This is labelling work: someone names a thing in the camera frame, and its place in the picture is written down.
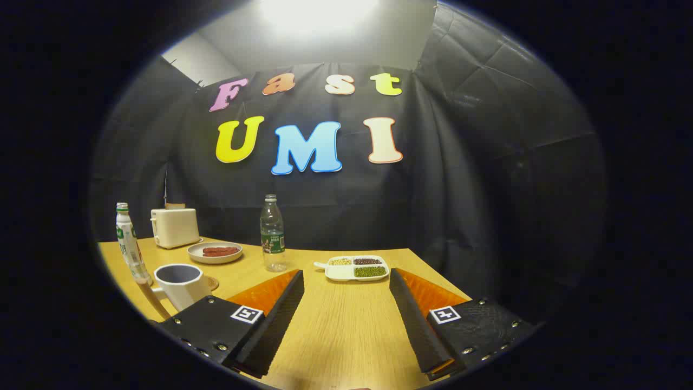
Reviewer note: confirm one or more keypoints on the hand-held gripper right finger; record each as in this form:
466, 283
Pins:
414, 325

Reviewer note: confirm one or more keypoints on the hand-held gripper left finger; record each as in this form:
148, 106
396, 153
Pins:
279, 325

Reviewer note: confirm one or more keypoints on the round cork coaster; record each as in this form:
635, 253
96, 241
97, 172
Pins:
213, 284

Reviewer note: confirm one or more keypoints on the white juice bottle green label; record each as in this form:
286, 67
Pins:
127, 244

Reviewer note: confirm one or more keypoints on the clear plastic water bottle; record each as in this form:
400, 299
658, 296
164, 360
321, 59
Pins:
273, 238

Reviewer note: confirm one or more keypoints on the wooden table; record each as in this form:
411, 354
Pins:
346, 325

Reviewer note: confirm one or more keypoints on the green beans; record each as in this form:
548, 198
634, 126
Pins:
370, 271

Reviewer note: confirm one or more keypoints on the dark red beans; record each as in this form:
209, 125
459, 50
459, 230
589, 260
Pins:
367, 261

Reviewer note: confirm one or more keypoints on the white divided dish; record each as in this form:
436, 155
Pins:
341, 273

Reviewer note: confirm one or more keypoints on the yellow beans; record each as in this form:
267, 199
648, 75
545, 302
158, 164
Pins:
340, 261

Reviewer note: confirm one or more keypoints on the round white plate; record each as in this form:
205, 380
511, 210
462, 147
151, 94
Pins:
214, 259

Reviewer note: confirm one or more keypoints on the red meat slices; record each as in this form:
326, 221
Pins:
219, 251

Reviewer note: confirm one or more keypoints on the white toaster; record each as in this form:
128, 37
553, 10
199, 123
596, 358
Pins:
176, 227

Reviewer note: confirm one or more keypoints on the black backdrop cloth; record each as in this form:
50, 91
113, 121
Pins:
460, 189

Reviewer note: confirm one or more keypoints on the bread slice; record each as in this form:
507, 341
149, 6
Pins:
175, 206

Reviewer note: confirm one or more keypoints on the ceiling light panel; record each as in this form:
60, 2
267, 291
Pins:
319, 13

